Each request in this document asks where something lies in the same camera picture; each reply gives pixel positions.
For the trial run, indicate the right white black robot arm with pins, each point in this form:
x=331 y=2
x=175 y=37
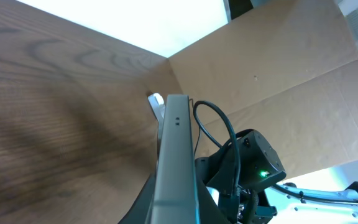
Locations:
x=259 y=197

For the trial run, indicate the white power strip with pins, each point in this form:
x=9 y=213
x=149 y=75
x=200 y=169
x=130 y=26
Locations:
x=157 y=104

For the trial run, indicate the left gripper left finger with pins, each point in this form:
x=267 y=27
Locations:
x=141 y=209

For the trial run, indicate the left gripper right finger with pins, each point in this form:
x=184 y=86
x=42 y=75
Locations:
x=209 y=211

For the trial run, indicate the brown cardboard sheet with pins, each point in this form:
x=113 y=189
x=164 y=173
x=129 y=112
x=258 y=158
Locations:
x=288 y=69

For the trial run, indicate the Galaxy S25 Ultra smartphone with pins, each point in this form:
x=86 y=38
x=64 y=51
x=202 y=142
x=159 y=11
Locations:
x=175 y=197

